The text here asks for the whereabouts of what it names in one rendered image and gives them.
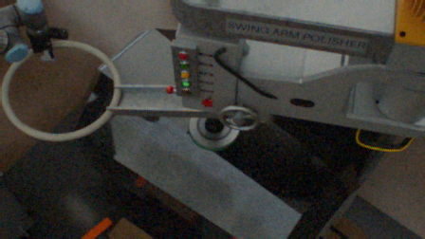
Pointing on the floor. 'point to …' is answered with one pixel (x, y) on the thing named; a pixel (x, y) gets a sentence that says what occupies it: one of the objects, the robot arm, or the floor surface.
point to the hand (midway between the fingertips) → (53, 55)
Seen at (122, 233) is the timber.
